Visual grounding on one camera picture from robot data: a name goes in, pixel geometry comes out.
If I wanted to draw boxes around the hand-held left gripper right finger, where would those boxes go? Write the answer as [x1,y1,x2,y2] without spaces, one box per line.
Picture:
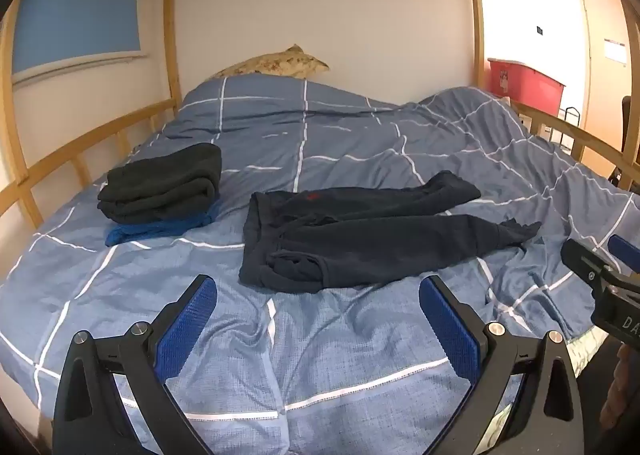
[419,276,586,455]

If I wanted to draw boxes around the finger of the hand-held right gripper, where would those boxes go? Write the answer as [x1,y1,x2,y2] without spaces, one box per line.
[560,238,632,297]
[608,234,640,270]

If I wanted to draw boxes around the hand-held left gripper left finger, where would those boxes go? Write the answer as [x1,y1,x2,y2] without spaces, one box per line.
[51,275,218,455]

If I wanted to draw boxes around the navy blue pants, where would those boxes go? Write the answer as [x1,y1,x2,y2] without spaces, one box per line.
[238,171,543,294]

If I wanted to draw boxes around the person's right hand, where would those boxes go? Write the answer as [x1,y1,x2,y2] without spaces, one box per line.
[599,342,640,428]

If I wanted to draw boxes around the white mattress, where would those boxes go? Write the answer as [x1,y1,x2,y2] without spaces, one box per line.
[567,326,609,377]

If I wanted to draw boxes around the folded blue garment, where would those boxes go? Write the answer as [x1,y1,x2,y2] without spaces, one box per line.
[105,202,220,248]

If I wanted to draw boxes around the folded dark grey garment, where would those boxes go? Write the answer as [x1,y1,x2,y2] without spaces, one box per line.
[97,143,223,226]

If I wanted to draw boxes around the beige door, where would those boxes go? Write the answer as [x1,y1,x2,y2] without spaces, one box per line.
[579,0,634,156]

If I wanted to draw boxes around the red storage box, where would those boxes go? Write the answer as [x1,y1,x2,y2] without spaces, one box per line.
[487,58,567,118]

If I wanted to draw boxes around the paper sheet on door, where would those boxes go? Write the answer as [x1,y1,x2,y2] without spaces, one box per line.
[603,39,628,67]

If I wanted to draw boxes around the blue checked duvet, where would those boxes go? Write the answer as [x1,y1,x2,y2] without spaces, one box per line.
[0,75,640,455]

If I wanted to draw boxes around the camouflage patterned pillow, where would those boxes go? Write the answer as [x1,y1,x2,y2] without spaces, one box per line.
[214,44,330,80]

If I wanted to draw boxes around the white window sill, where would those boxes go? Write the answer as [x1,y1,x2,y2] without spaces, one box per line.
[11,51,149,86]

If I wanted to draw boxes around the blue window blind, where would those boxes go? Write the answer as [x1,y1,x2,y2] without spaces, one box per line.
[11,0,143,76]

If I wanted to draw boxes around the wooden bunk bed frame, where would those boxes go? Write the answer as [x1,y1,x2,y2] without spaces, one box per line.
[0,0,640,236]

